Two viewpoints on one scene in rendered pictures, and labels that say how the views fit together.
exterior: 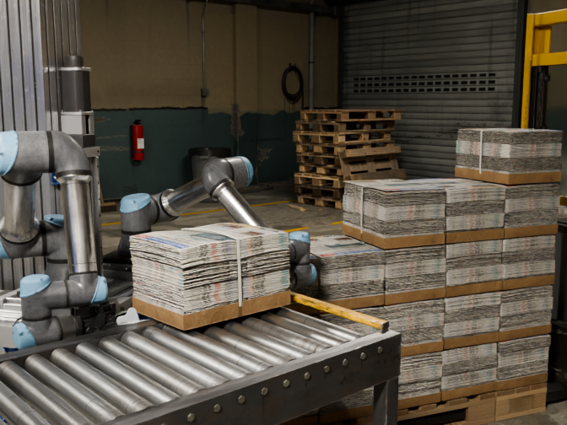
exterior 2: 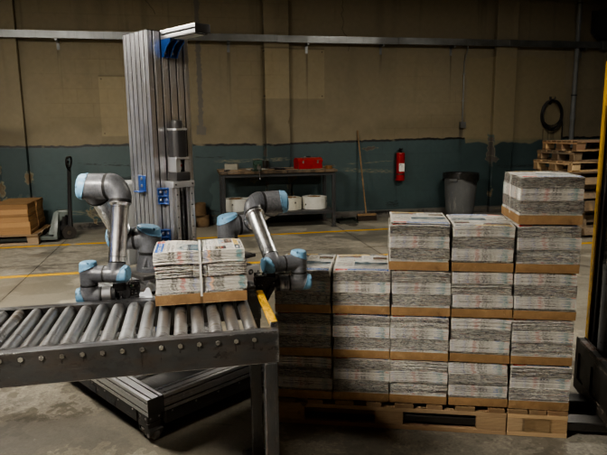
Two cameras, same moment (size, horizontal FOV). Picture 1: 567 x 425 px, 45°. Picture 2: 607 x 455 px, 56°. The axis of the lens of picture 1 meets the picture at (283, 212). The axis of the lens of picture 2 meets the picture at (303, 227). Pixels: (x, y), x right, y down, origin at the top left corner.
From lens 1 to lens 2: 1.37 m
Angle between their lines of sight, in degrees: 29
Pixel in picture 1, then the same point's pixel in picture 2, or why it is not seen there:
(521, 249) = (536, 283)
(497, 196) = (506, 234)
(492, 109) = not seen: outside the picture
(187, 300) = (159, 287)
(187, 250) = (157, 255)
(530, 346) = (546, 375)
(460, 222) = (464, 254)
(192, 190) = not seen: hidden behind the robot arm
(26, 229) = not seen: hidden behind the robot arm
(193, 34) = (454, 76)
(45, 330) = (90, 294)
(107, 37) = (379, 83)
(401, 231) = (405, 256)
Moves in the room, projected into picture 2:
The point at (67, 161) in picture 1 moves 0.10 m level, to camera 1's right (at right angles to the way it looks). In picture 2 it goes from (111, 192) to (127, 193)
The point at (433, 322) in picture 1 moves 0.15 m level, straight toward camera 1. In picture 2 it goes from (437, 336) to (421, 345)
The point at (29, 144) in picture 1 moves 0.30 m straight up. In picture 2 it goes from (91, 181) to (86, 112)
